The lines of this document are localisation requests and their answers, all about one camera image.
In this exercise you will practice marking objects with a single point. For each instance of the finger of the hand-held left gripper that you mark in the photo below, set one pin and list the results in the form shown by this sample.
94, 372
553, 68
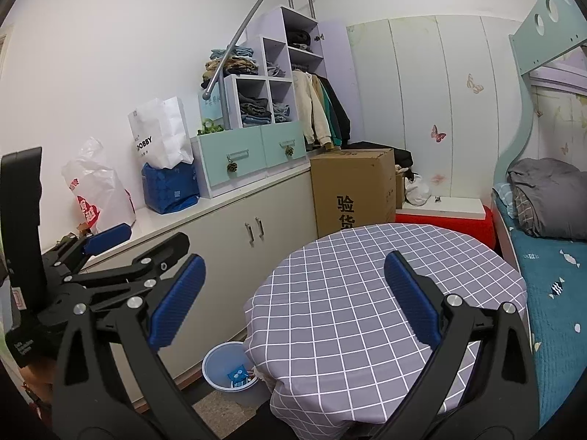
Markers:
160, 256
108, 237

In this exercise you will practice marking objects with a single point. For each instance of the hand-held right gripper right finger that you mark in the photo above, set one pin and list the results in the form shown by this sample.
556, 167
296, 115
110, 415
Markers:
412, 298

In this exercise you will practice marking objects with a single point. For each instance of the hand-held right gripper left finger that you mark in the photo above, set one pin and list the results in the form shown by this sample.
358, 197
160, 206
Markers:
179, 298

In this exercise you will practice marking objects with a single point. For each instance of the light blue trash bin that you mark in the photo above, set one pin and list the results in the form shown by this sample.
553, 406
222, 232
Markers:
215, 366

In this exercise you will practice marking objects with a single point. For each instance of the blue white snack wrapper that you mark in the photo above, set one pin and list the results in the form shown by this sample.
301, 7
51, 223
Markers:
237, 376

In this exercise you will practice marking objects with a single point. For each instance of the person's left hand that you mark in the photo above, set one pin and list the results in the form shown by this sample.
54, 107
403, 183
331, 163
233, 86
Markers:
39, 376

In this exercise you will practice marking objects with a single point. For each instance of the brown snack packet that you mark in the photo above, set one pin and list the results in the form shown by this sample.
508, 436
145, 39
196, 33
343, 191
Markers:
82, 228

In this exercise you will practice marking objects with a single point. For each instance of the green snack packet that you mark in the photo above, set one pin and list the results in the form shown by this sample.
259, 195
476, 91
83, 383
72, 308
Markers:
65, 239

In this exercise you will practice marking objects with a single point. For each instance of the white plastic bag red print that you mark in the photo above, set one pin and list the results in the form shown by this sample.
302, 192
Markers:
101, 183

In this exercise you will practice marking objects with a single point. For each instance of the white low cabinet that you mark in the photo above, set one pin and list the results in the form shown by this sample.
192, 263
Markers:
215, 247

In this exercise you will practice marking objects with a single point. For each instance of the blue plastic package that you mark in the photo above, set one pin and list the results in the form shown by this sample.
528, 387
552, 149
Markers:
169, 188

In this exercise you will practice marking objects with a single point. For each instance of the grey checkered tablecloth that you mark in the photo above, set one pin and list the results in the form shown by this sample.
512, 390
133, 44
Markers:
339, 311

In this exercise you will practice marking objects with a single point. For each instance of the red low platform white top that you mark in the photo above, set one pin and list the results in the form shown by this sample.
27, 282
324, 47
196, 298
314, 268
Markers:
458, 211

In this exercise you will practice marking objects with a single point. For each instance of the small white plastic bag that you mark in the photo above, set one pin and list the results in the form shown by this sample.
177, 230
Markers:
417, 192

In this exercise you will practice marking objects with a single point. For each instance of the teal double drawer unit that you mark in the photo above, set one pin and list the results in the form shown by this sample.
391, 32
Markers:
215, 165

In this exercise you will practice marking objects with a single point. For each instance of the small cardboard box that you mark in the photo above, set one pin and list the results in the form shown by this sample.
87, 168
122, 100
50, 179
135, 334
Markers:
400, 190

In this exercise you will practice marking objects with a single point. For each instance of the white paper shopping bag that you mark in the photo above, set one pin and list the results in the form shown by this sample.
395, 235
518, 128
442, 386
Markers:
169, 119

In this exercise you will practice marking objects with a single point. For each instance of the large cardboard box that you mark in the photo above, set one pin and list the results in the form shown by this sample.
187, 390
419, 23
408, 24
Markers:
353, 174

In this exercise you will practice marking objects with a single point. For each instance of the teal bed sheet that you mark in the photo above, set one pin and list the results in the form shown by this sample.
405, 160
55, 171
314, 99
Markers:
550, 311

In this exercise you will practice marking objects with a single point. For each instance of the green plastic plant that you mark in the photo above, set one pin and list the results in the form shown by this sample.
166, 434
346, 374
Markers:
210, 127

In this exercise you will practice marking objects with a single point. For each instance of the black cloth pile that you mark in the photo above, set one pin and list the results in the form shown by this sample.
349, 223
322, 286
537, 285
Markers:
399, 158

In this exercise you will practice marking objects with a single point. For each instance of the pale blue printed box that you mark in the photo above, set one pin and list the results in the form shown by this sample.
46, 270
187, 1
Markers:
211, 105

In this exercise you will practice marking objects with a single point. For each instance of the pink butterfly sticker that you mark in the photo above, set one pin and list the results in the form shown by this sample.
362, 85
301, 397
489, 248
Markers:
438, 133

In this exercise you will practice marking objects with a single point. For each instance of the grey quilt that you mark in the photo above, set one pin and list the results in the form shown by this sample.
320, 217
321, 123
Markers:
550, 197

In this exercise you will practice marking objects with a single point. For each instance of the folded grey jeans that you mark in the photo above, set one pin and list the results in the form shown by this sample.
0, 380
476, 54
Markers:
254, 110

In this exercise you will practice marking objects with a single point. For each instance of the folded blue jeans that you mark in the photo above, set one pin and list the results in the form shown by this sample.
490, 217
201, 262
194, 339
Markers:
281, 112

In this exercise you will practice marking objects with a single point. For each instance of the black hanging jacket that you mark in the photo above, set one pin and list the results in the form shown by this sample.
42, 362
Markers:
343, 119

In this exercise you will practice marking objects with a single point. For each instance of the white sliding wardrobe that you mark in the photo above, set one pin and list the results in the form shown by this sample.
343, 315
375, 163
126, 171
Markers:
412, 101

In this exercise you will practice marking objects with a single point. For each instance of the green hanging jacket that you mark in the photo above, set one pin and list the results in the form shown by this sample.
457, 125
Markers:
331, 114

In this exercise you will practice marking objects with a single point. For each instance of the stack of folded clothes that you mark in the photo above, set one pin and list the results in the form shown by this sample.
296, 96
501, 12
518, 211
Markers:
241, 66

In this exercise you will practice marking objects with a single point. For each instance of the beige hanging jacket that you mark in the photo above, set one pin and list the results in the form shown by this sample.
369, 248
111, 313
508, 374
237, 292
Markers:
312, 110

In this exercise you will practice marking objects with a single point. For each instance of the folded grey cloth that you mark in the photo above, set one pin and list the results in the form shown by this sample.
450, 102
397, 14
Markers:
276, 68

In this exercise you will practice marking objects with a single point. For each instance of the beige butterfly sticker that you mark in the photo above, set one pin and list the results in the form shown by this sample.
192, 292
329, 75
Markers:
475, 84

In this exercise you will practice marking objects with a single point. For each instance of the grey metal handrail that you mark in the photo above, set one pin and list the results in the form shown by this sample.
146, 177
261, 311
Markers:
238, 36

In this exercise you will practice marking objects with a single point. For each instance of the folded black clothes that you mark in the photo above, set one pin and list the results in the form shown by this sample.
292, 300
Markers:
299, 39

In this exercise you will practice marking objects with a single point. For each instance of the teal bunk bed frame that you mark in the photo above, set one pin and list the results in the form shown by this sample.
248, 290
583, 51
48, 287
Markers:
550, 36

